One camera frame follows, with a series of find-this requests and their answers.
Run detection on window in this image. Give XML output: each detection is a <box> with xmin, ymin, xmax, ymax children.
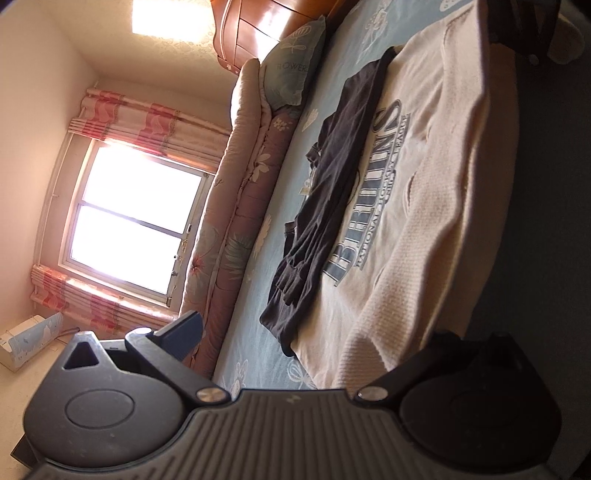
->
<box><xmin>58</xmin><ymin>138</ymin><xmax>216</xmax><ymax>297</ymax></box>

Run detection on white appliance with blue cover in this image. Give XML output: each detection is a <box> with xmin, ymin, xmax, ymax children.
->
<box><xmin>0</xmin><ymin>313</ymin><xmax>64</xmax><ymax>371</ymax></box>

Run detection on green printed pillow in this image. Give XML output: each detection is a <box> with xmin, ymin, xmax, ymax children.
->
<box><xmin>261</xmin><ymin>16</ymin><xmax>329</xmax><ymax>112</ymax></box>

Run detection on folded floral quilt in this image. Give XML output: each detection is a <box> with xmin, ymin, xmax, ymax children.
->
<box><xmin>178</xmin><ymin>58</ymin><xmax>305</xmax><ymax>380</ymax></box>

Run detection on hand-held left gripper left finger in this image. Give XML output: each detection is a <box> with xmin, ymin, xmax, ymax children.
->
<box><xmin>64</xmin><ymin>310</ymin><xmax>232</xmax><ymax>410</ymax></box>

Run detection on wooden headboard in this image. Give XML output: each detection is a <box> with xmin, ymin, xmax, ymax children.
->
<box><xmin>210</xmin><ymin>0</ymin><xmax>360</xmax><ymax>77</ymax></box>

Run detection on cream shirt with dark sleeves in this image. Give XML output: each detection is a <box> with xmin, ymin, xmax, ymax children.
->
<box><xmin>260</xmin><ymin>0</ymin><xmax>583</xmax><ymax>393</ymax></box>

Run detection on blue patterned bed sheet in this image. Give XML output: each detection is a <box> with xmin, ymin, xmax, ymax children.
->
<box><xmin>210</xmin><ymin>0</ymin><xmax>591</xmax><ymax>398</ymax></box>

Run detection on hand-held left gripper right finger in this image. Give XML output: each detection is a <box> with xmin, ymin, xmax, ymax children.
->
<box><xmin>352</xmin><ymin>330</ymin><xmax>528</xmax><ymax>410</ymax></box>

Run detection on pink patterned curtain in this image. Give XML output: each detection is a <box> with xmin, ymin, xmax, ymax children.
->
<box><xmin>68</xmin><ymin>89</ymin><xmax>232</xmax><ymax>175</ymax></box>
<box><xmin>30</xmin><ymin>264</ymin><xmax>179</xmax><ymax>332</ymax></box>

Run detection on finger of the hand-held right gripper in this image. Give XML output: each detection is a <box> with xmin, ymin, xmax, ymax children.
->
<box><xmin>485</xmin><ymin>0</ymin><xmax>561</xmax><ymax>66</ymax></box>

